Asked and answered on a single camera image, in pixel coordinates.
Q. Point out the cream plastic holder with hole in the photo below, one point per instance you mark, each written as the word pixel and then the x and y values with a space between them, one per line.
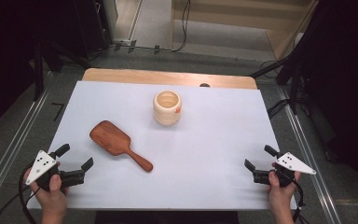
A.
pixel 205 155

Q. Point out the light wooden shelf unit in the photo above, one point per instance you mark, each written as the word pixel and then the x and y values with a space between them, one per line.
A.
pixel 217 15

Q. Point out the person's right hand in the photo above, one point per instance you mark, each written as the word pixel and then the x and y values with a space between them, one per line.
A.
pixel 280 197

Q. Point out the person's left hand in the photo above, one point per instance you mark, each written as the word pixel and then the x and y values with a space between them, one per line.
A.
pixel 52 200

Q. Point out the brown wooden hairbrush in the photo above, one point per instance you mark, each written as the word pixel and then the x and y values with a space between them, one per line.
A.
pixel 113 140

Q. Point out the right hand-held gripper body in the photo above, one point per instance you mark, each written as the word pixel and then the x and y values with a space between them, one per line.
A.
pixel 292 163

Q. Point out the black metal stand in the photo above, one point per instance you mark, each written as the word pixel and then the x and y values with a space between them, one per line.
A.
pixel 293 81
pixel 38 71

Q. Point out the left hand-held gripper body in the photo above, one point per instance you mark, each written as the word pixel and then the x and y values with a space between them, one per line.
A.
pixel 40 166

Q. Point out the cream ribbed cup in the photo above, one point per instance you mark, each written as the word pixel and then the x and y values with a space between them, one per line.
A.
pixel 167 113

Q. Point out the metal floor rail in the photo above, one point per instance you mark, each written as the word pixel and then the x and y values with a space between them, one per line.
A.
pixel 310 161
pixel 11 140

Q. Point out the light wooden table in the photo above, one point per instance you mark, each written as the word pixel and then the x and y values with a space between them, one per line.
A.
pixel 155 77

